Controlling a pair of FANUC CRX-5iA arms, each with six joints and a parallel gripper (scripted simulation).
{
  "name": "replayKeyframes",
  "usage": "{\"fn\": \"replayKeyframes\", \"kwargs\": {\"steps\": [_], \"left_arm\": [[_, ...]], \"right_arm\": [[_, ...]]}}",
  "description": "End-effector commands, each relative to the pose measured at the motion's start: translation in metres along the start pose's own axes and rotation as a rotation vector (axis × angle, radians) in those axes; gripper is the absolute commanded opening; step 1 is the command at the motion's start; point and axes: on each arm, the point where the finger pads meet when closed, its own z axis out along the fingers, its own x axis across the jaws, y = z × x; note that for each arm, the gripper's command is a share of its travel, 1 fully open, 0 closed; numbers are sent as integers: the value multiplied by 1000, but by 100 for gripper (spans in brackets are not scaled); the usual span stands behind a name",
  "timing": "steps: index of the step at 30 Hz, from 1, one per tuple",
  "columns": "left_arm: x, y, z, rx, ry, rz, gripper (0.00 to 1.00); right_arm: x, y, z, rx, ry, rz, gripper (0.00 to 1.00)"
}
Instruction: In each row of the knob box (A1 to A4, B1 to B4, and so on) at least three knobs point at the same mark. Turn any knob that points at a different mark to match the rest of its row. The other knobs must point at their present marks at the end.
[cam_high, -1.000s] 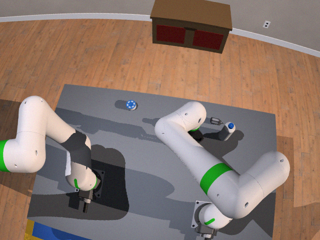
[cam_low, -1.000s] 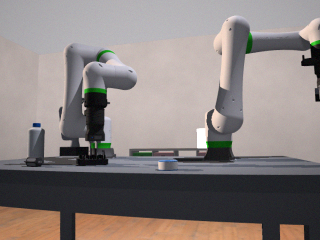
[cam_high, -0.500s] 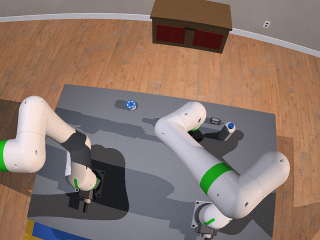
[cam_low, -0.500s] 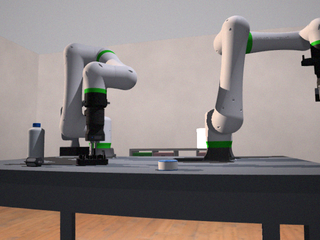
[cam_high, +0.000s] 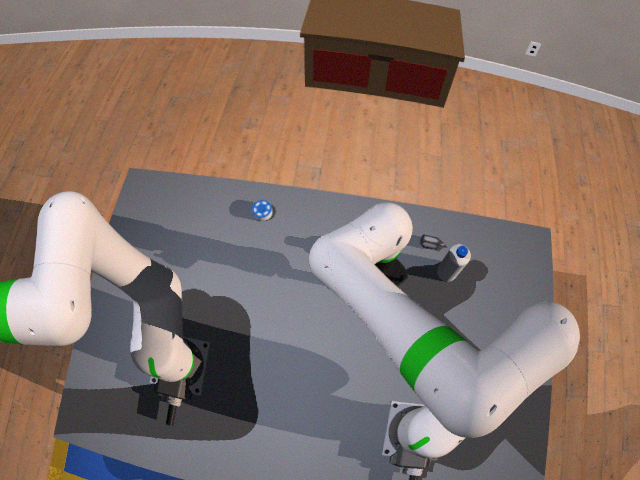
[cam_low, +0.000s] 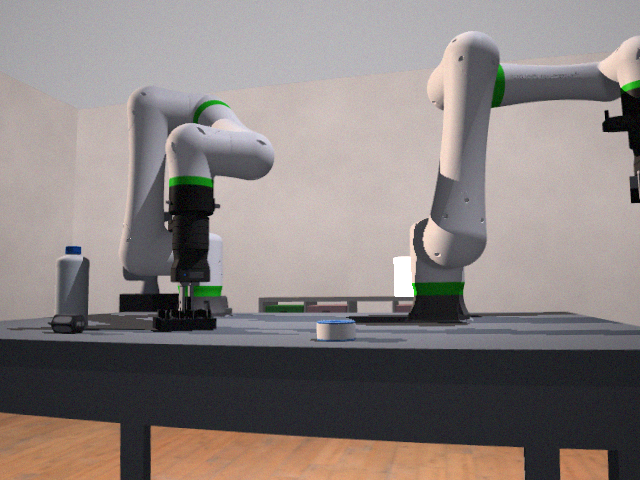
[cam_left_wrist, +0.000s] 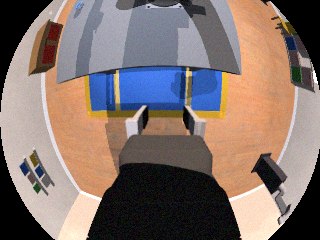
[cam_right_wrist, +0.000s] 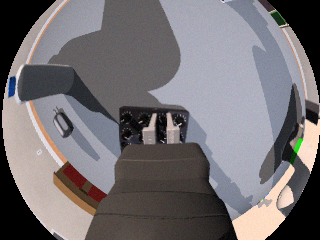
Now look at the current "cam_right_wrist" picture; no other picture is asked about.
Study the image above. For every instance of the white bottle with blue cap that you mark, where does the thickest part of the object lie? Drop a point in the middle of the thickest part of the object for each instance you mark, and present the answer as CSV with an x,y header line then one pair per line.
x,y
34,81

